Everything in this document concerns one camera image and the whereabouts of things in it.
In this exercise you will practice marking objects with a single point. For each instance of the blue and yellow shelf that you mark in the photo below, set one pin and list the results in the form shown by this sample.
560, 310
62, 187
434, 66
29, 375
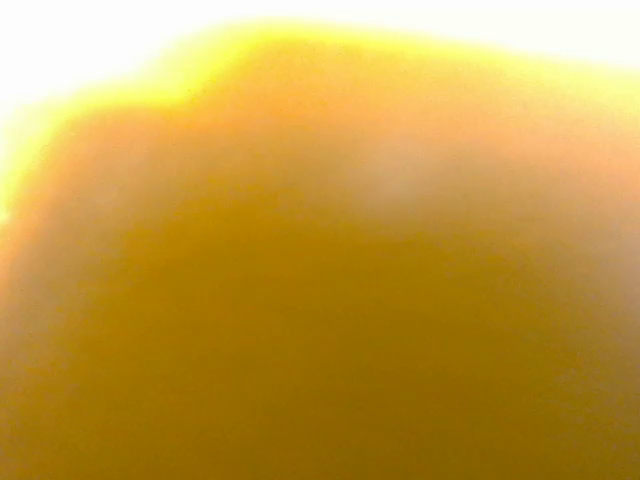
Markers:
306, 253

